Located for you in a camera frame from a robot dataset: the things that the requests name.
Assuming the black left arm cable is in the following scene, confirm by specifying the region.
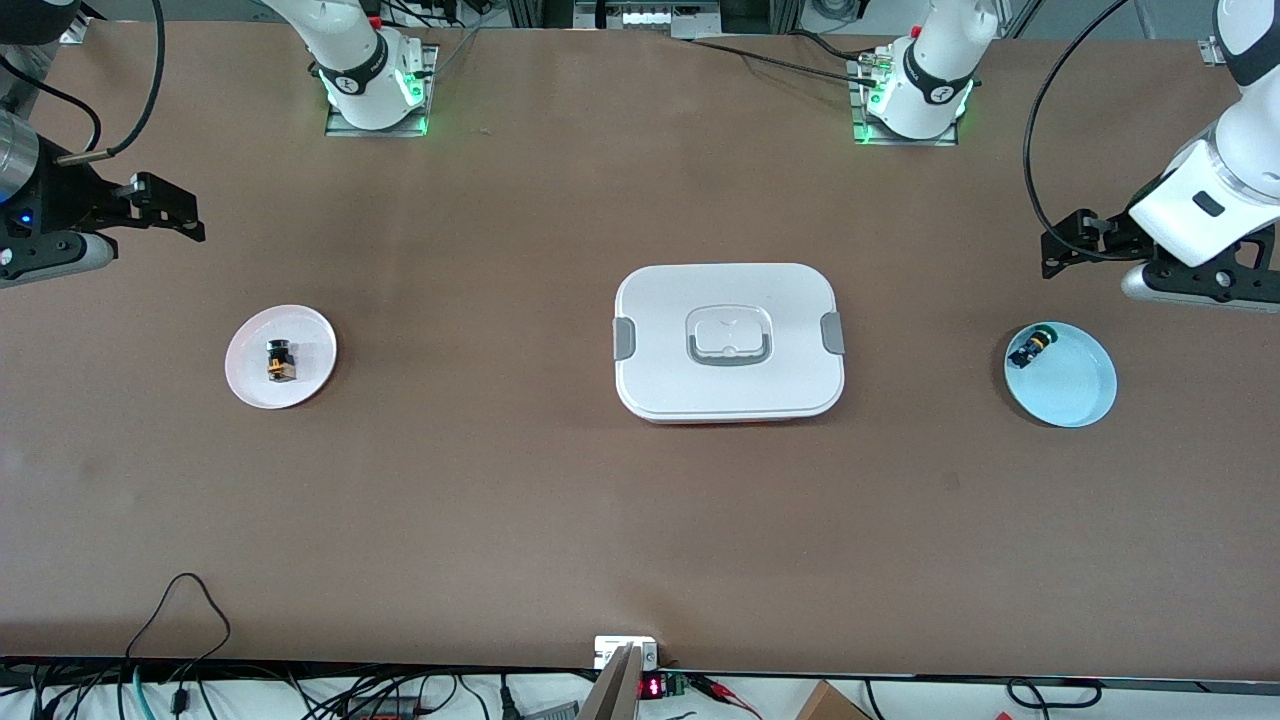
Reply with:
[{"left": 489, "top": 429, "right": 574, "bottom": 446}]
[{"left": 1022, "top": 0, "right": 1141, "bottom": 263}]

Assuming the aluminium camera mount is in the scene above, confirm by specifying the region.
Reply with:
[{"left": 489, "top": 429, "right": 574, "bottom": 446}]
[{"left": 580, "top": 636, "right": 661, "bottom": 720}]

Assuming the silver equipment rack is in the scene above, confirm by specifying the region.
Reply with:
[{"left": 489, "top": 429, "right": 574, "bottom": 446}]
[{"left": 573, "top": 0, "right": 723, "bottom": 33}]

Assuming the light blue round plate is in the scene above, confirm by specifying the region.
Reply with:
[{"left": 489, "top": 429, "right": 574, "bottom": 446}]
[{"left": 1004, "top": 321, "right": 1118, "bottom": 429}]

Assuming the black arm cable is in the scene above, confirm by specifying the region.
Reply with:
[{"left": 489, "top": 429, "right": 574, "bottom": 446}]
[
  {"left": 55, "top": 0, "right": 166, "bottom": 166},
  {"left": 1022, "top": 0, "right": 1141, "bottom": 263}
]

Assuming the grey cable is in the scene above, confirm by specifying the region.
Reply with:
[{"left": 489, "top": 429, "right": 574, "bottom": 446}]
[{"left": 428, "top": 22, "right": 486, "bottom": 79}]

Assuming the brown cardboard box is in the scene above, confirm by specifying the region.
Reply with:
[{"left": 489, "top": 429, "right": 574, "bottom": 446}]
[{"left": 795, "top": 680, "right": 871, "bottom": 720}]

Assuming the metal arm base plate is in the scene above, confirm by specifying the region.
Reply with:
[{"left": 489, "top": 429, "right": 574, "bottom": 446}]
[
  {"left": 323, "top": 42, "right": 439, "bottom": 138},
  {"left": 848, "top": 55, "right": 959, "bottom": 148}
]

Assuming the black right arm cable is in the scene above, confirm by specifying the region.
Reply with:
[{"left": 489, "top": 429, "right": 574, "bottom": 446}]
[{"left": 55, "top": 0, "right": 166, "bottom": 166}]

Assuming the black left camera bracket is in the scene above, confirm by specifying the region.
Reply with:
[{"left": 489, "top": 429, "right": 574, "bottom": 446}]
[{"left": 1143, "top": 228, "right": 1280, "bottom": 306}]

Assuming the black looped cable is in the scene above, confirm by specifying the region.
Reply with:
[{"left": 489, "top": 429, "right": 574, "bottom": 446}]
[{"left": 125, "top": 572, "right": 233, "bottom": 691}]

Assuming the pink box with white lid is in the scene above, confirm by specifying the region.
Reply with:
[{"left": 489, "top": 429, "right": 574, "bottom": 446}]
[{"left": 612, "top": 263, "right": 846, "bottom": 425}]

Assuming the red clip lead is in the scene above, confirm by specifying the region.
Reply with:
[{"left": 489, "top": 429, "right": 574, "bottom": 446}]
[{"left": 690, "top": 674, "right": 763, "bottom": 719}]

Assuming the pink round plate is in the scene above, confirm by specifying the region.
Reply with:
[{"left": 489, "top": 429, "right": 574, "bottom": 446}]
[{"left": 225, "top": 305, "right": 338, "bottom": 409}]

